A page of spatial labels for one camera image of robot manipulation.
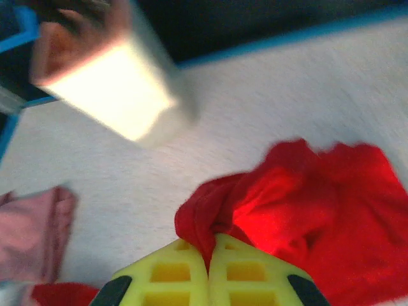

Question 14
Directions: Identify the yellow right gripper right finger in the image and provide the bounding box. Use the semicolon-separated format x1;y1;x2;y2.
207;232;332;306

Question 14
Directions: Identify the red t-shirt with bear print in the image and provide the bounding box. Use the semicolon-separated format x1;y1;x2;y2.
31;138;408;306

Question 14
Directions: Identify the pink t-shirt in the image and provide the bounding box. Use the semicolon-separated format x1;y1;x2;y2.
0;186;79;284

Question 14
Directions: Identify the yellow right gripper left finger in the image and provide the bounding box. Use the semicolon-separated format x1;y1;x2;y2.
91;238;210;306

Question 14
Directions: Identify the cream knife block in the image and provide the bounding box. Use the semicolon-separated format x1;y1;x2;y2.
30;0;200;143

